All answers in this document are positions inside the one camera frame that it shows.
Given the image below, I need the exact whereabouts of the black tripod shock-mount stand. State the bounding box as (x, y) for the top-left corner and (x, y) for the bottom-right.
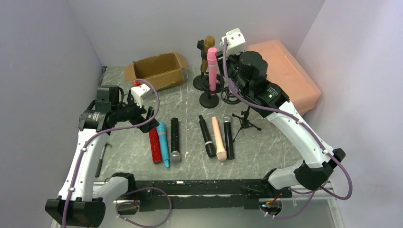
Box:
(221, 86), (262, 142)

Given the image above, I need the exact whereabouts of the blue microphone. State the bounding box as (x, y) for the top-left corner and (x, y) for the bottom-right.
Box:
(156, 121), (170, 169)

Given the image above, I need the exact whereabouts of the pink microphone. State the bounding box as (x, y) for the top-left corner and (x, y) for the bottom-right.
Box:
(207, 47), (218, 92)

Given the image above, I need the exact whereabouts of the red glitter microphone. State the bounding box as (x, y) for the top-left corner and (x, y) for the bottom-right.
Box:
(149, 128), (162, 164)

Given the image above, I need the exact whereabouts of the black shock-mount round-base stand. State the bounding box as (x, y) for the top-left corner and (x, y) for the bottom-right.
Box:
(199, 72), (225, 109)

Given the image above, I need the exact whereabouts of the black clip round-base stand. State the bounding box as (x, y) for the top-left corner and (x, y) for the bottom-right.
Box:
(192, 35), (215, 91)

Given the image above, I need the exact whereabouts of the gold microphone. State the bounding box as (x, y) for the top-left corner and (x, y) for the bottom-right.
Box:
(201, 35), (215, 73)

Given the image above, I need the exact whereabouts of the black silver-head microphone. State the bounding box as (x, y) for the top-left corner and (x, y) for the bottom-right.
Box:
(222, 115), (235, 160)

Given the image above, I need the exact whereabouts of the cardboard box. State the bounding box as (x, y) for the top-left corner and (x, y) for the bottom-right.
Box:
(123, 52), (189, 91)

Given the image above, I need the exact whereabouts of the black glitter microphone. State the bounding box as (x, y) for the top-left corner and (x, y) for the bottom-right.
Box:
(170, 117), (181, 163)

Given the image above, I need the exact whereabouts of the plain black microphone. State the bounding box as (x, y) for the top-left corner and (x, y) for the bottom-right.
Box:
(199, 115), (216, 158)

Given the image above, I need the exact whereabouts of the beige plastic microphone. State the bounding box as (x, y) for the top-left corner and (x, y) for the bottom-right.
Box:
(211, 116), (227, 161)

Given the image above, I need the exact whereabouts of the purple glitter microphone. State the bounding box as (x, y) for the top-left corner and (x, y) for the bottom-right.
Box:
(219, 42), (229, 56)

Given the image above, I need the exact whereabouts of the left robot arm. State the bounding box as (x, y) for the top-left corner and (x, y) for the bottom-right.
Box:
(45, 83), (159, 228)

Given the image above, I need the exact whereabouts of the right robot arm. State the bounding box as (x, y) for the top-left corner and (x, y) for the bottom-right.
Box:
(215, 51), (345, 190)

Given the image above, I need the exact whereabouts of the orange plastic storage box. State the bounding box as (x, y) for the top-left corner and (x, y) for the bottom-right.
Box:
(246, 40), (321, 116)

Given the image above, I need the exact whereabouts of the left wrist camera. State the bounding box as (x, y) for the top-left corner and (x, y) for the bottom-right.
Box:
(130, 79), (155, 107)

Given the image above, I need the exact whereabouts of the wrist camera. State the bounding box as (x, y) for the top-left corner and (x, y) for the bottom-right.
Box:
(220, 28), (246, 56)
(130, 79), (155, 107)

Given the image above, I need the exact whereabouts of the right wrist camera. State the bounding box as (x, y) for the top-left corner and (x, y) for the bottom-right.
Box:
(220, 28), (246, 56)

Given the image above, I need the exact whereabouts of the black base frame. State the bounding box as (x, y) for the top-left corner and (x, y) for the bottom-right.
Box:
(118, 179), (292, 212)

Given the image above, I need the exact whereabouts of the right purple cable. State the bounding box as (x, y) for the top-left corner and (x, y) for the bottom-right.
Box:
(221, 38), (353, 220)

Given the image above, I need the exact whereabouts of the aluminium rail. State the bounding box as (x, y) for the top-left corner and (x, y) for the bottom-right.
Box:
(45, 176), (345, 228)

